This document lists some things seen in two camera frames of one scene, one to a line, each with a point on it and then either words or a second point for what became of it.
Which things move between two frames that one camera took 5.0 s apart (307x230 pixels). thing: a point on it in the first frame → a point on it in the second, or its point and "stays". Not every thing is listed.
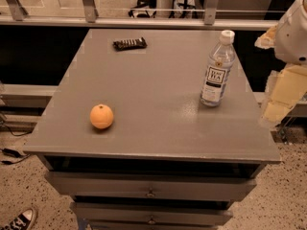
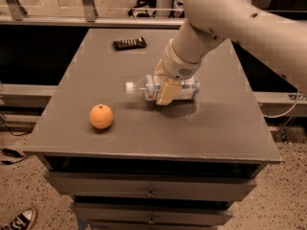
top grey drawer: [148, 186] stays
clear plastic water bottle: [219, 71] → [151, 85]
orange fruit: [101, 116] stays
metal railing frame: [14, 16] stays
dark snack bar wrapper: [131, 43] stays
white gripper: [292, 37] → [177, 65]
